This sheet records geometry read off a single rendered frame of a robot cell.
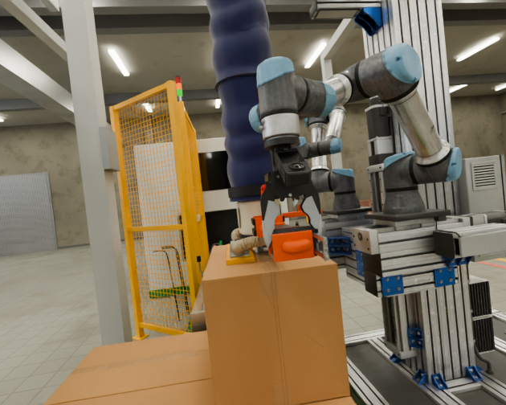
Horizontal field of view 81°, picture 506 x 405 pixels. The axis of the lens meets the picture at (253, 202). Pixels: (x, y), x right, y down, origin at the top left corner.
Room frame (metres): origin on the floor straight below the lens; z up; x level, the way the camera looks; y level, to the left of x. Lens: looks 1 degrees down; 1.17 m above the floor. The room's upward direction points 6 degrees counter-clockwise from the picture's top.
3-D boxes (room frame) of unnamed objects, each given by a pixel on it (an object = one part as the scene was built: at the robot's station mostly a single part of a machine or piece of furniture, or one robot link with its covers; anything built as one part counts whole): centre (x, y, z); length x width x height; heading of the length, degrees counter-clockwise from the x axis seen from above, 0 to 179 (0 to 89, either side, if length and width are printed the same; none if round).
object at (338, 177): (1.67, -0.52, 1.20); 0.13 x 0.12 x 0.14; 61
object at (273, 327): (1.15, 0.00, 0.74); 0.60 x 0.40 x 0.40; 5
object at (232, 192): (1.17, -0.02, 1.19); 0.23 x 0.23 x 0.04
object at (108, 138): (2.19, 1.01, 1.62); 0.20 x 0.05 x 0.30; 5
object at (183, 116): (3.26, 0.61, 1.05); 1.17 x 0.10 x 2.10; 5
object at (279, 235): (0.57, -0.06, 1.07); 0.08 x 0.07 x 0.05; 5
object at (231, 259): (1.16, 0.08, 0.97); 0.34 x 0.10 x 0.05; 5
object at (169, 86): (2.46, 0.84, 1.05); 0.87 x 0.10 x 2.10; 57
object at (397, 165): (1.17, -0.60, 1.20); 0.13 x 0.12 x 0.14; 38
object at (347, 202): (1.67, -0.52, 1.09); 0.15 x 0.15 x 0.10
